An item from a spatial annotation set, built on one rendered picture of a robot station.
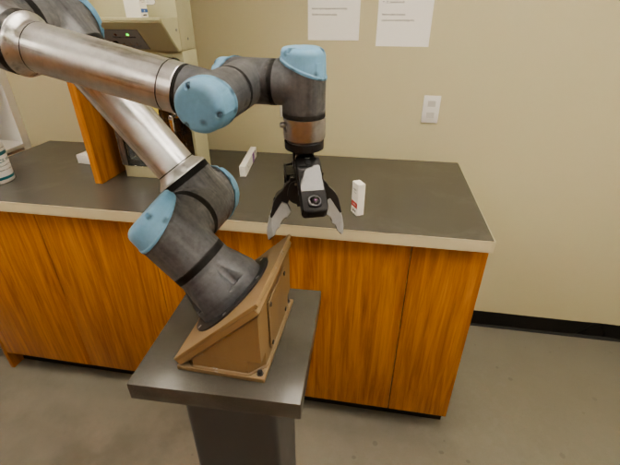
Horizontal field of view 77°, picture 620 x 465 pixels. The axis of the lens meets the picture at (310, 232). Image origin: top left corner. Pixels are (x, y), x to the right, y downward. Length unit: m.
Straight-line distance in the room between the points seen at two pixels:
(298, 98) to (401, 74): 1.17
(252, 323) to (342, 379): 1.05
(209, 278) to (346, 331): 0.86
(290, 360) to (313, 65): 0.53
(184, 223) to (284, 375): 0.33
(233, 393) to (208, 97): 0.49
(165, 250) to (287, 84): 0.35
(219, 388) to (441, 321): 0.90
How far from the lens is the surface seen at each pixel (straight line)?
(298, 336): 0.85
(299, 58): 0.66
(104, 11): 1.65
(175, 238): 0.73
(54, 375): 2.36
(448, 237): 1.24
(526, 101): 1.92
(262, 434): 0.94
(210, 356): 0.77
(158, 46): 1.52
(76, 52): 0.70
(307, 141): 0.69
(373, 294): 1.39
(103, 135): 1.76
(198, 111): 0.58
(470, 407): 2.03
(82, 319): 1.97
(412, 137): 1.87
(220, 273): 0.74
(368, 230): 1.23
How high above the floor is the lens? 1.53
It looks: 29 degrees down
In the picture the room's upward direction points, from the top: straight up
